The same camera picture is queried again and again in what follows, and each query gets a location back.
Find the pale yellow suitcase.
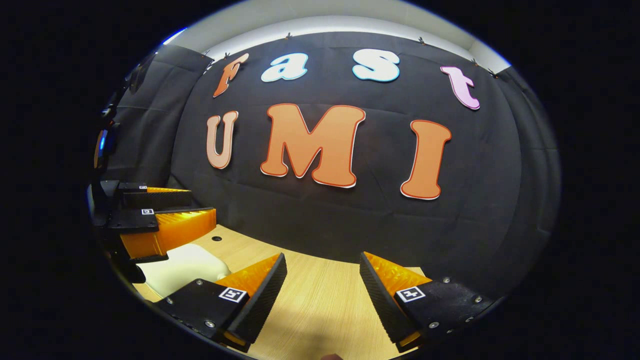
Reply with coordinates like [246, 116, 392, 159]
[137, 243, 232, 299]

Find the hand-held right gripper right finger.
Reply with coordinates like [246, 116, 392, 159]
[359, 251, 496, 353]

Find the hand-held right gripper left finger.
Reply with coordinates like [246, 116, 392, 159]
[155, 252, 288, 353]

